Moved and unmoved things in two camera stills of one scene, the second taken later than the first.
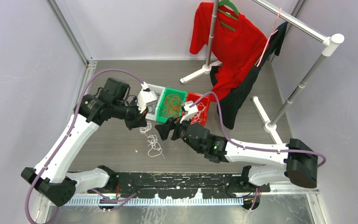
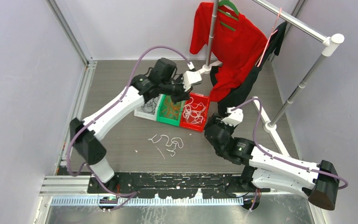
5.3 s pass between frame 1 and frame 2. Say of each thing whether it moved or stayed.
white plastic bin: stayed
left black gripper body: moved
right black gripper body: moved
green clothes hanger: stayed
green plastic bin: stayed
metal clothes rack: stayed
